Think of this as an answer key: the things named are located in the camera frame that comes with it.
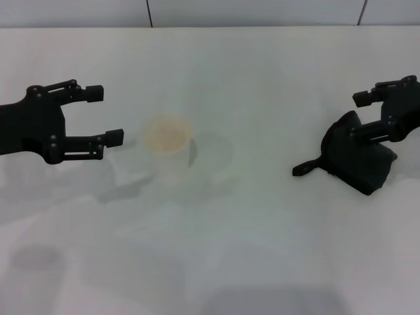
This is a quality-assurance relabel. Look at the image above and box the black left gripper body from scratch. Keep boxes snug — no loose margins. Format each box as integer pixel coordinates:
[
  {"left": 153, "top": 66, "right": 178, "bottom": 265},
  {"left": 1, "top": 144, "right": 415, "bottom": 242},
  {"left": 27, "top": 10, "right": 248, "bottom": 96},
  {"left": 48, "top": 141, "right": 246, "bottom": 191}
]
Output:
[{"left": 0, "top": 85, "right": 68, "bottom": 165}]

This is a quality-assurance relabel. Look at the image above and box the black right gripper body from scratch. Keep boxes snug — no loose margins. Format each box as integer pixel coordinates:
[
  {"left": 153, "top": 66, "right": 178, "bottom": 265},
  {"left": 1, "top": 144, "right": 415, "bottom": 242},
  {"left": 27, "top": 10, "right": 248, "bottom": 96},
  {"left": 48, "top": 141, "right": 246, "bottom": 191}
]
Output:
[{"left": 380, "top": 81, "right": 420, "bottom": 143}]

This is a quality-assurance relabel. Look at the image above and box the dark blue rag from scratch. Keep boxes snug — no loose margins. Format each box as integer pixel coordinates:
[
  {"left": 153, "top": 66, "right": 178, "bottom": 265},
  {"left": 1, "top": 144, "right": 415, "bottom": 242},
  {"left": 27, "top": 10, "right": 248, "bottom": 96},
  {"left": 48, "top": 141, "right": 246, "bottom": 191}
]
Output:
[{"left": 291, "top": 110, "right": 399, "bottom": 197}]

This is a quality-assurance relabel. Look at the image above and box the white paper cup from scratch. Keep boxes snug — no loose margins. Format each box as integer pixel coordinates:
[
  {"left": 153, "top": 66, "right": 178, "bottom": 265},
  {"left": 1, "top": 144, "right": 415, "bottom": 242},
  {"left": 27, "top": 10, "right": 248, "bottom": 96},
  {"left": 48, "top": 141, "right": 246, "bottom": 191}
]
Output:
[{"left": 140, "top": 113, "right": 200, "bottom": 180}]

